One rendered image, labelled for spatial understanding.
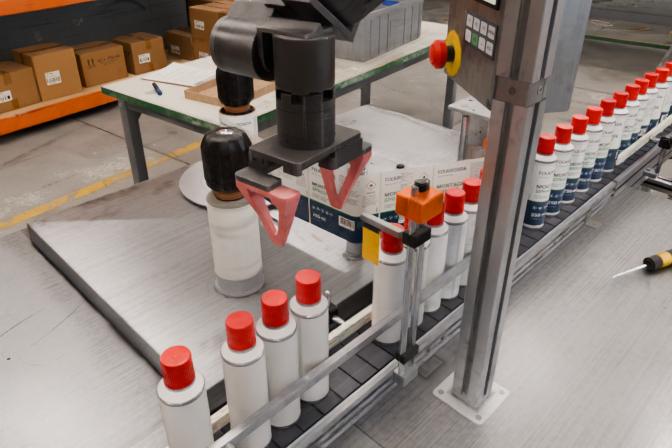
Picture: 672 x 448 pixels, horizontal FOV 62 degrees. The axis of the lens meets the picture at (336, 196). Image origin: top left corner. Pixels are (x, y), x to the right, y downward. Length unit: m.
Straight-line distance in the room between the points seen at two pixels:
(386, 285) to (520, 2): 0.44
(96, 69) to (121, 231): 3.50
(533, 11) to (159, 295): 0.77
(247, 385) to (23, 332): 0.56
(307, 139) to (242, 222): 0.44
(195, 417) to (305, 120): 0.35
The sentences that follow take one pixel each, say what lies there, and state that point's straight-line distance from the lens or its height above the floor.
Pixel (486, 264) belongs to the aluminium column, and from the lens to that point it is 0.78.
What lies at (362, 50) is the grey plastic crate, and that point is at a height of 0.86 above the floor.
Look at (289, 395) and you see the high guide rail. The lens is 0.75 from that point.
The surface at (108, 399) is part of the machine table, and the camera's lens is 0.98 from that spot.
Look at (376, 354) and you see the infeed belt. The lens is 0.92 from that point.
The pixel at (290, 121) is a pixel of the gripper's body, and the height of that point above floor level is 1.33.
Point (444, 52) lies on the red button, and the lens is 0.76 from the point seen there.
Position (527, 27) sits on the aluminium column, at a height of 1.39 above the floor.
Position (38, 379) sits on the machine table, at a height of 0.83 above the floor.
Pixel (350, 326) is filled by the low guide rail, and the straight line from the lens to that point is 0.91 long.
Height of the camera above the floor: 1.52
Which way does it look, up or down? 29 degrees down
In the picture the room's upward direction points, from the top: straight up
